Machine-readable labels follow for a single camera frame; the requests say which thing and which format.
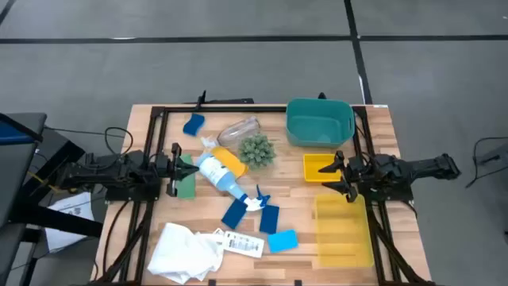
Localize small yellow slotted basket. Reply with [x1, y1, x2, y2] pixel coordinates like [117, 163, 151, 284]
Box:
[302, 153, 343, 184]

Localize black aluminium table frame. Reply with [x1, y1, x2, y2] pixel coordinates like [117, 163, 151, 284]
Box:
[93, 103, 436, 286]

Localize green scouring pad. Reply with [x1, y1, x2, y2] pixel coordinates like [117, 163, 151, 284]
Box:
[176, 153, 198, 200]

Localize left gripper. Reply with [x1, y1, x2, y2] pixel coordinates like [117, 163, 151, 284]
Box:
[154, 142, 200, 198]

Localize yellow strap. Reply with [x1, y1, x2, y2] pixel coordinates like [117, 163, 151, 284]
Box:
[26, 170, 64, 195]

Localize teal plastic bin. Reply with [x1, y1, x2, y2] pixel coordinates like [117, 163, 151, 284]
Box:
[285, 98, 356, 149]

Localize black mount bracket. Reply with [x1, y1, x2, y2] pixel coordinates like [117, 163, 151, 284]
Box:
[194, 90, 255, 106]

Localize blue rectangular sponge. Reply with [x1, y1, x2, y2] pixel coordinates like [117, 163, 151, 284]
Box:
[221, 198, 249, 230]
[267, 229, 299, 254]
[259, 203, 280, 235]

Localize black floor cable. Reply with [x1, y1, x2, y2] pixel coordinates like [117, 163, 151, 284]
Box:
[464, 137, 508, 188]
[43, 126, 134, 157]

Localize translucent yellow plastic bin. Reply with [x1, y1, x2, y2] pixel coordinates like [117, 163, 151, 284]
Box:
[315, 193, 375, 269]

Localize black workbench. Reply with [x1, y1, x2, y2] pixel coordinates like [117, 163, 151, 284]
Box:
[0, 112, 105, 286]

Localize artificial green potted plant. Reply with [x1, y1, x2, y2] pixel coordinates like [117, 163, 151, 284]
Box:
[237, 133, 277, 170]

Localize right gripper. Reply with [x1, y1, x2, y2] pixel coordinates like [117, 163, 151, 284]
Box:
[317, 150, 364, 204]

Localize spray bottle with blue liquid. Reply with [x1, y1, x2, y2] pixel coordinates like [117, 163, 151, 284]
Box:
[197, 153, 272, 212]

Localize white crumpled cloth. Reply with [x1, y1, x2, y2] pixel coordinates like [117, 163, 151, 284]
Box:
[147, 222, 225, 285]

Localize clear plastic cup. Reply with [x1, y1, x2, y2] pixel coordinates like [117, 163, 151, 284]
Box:
[200, 115, 261, 150]

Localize blue wavy sponge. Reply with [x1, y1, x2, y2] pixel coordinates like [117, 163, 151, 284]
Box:
[182, 113, 206, 137]

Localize yellow cloth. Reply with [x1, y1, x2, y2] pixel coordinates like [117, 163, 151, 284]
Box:
[210, 145, 250, 179]

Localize white paper sheets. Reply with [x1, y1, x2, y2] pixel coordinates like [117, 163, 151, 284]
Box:
[44, 191, 96, 253]

